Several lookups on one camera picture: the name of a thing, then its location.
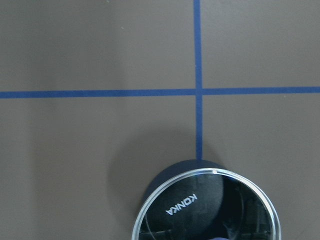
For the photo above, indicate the glass pot lid blue knob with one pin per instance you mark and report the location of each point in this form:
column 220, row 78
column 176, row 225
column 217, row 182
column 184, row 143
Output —
column 207, row 207

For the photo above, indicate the dark blue saucepan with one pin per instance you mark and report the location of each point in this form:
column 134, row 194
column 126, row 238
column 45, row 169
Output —
column 200, row 170

